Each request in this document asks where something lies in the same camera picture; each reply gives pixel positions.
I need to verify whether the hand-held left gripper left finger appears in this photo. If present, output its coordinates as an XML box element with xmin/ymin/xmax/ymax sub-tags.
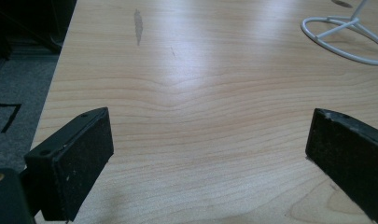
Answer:
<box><xmin>23</xmin><ymin>106</ymin><xmax>115</xmax><ymax>222</ymax></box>

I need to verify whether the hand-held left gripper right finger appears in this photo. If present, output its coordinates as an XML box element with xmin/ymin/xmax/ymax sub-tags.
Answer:
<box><xmin>304</xmin><ymin>107</ymin><xmax>378</xmax><ymax>224</ymax></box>

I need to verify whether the dark furniture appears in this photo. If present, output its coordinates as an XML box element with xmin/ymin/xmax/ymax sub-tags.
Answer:
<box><xmin>0</xmin><ymin>0</ymin><xmax>77</xmax><ymax>60</ymax></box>

